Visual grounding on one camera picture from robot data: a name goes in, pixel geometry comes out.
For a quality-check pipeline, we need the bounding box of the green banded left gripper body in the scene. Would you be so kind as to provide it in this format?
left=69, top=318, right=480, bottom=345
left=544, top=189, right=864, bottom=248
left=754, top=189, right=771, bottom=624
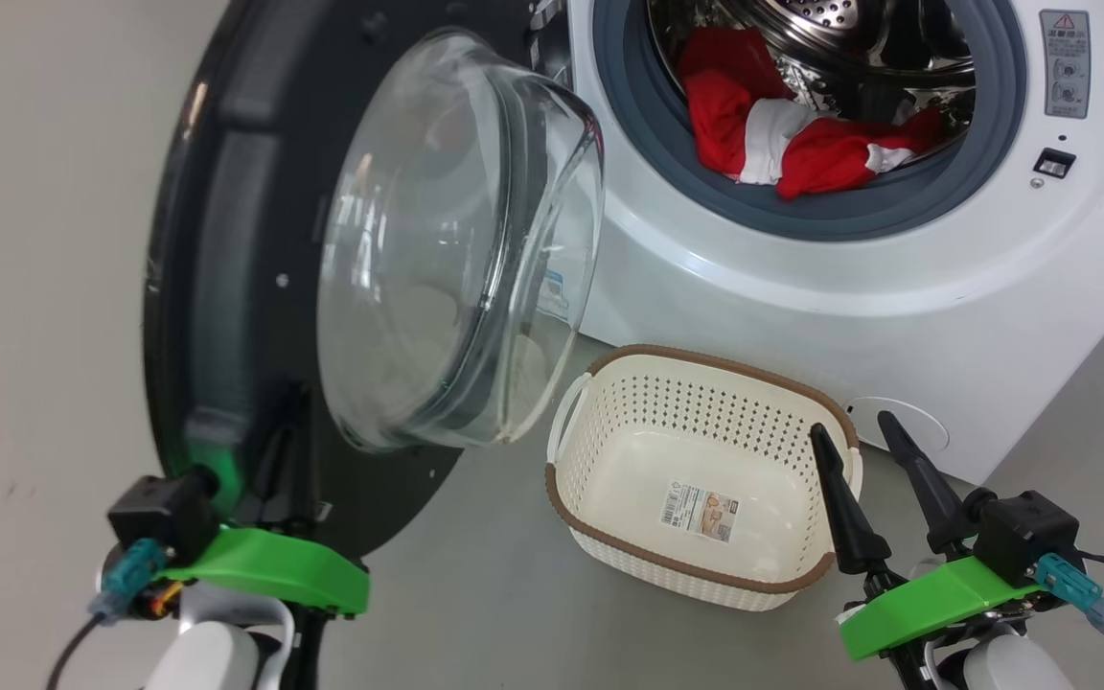
left=164, top=525, right=371, bottom=690

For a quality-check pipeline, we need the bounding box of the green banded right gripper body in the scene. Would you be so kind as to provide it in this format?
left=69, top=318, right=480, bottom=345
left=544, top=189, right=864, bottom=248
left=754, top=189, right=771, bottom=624
left=838, top=556, right=1042, bottom=690

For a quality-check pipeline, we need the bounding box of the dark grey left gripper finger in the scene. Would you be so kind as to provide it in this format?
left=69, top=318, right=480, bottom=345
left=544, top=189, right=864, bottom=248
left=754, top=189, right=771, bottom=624
left=260, top=388, right=318, bottom=533

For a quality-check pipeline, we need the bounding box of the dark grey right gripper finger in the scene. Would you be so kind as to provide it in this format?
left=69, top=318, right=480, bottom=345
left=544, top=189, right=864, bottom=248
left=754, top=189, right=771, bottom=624
left=878, top=410, right=979, bottom=557
left=809, top=423, right=893, bottom=576

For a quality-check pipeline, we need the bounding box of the round black glass washer door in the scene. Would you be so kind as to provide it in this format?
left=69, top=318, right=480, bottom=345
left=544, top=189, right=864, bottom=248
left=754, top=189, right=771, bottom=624
left=142, top=0, right=606, bottom=566

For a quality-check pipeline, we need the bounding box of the red and white garment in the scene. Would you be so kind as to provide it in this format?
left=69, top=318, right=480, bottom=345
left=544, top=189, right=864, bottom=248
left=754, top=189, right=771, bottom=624
left=677, top=27, right=946, bottom=200

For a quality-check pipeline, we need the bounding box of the cream perforated laundry basket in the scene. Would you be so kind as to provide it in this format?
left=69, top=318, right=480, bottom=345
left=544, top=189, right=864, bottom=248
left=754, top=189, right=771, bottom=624
left=544, top=343, right=864, bottom=612

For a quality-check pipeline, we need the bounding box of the printed product label sticker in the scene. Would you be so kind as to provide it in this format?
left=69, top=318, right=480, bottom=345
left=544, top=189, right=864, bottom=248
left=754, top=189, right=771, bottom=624
left=659, top=479, right=737, bottom=544

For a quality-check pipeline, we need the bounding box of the white front-load washing machine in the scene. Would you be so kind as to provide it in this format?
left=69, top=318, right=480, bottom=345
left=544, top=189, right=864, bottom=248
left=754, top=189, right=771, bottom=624
left=528, top=0, right=1104, bottom=485

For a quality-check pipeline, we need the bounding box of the round white filter cover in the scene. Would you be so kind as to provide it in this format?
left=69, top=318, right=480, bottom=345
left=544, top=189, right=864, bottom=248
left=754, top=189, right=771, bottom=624
left=844, top=396, right=951, bottom=456

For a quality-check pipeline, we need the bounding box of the blue energy label sticker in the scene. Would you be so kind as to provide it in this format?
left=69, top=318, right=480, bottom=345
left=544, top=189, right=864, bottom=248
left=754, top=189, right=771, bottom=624
left=538, top=268, right=572, bottom=322

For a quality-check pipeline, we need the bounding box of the grey warning sticker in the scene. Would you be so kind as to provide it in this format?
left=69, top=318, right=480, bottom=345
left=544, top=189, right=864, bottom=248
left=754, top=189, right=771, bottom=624
left=1039, top=10, right=1092, bottom=120

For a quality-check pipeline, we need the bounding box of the teal left cable connector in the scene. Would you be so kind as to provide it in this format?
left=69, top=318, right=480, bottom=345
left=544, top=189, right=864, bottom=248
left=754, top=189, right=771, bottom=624
left=87, top=539, right=170, bottom=624

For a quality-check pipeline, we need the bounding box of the teal cable connector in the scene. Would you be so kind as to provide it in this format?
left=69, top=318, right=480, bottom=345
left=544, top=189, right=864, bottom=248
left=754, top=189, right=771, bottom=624
left=1034, top=553, right=1104, bottom=633
left=87, top=539, right=170, bottom=624

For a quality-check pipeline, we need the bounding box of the teal right cable connector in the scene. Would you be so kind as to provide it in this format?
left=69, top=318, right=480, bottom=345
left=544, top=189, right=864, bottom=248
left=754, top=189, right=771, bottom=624
left=1034, top=553, right=1104, bottom=633

